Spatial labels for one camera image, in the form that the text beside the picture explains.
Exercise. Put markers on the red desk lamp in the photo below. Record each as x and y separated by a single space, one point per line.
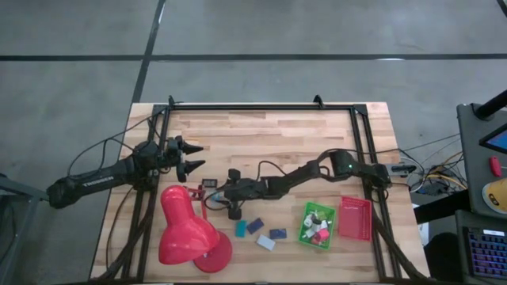
184 229

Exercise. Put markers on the yellow white round object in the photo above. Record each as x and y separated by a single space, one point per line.
495 196

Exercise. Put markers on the small black digital display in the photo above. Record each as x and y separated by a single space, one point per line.
209 183

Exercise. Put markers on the teal plastic box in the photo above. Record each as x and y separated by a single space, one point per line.
241 228

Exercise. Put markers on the red oval button device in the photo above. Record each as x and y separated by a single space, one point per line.
494 166

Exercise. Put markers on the red white USB charger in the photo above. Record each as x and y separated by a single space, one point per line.
315 240

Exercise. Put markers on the black pole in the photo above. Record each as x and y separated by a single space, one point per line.
491 106

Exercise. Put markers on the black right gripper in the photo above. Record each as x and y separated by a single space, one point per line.
243 190

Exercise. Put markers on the grey metal stand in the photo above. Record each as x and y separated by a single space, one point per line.
20 188

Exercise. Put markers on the white plastic box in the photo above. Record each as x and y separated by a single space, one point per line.
265 242

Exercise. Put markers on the black frame clamp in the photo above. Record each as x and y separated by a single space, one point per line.
318 101
171 101

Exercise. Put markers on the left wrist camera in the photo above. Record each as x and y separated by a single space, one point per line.
172 145

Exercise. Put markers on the grey equipment cart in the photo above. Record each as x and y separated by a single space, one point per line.
471 158

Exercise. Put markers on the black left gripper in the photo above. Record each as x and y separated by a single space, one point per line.
170 162

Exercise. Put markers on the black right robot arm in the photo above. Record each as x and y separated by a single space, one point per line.
297 176

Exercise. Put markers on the green plastic basket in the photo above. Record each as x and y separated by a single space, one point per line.
317 207

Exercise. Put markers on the blue screen monitor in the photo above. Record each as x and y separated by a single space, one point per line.
500 141

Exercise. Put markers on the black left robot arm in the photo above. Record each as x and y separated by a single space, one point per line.
95 180

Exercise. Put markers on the red plastic basket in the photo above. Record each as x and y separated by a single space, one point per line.
356 219

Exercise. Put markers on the navy plastic box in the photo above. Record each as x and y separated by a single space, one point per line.
255 225
278 233

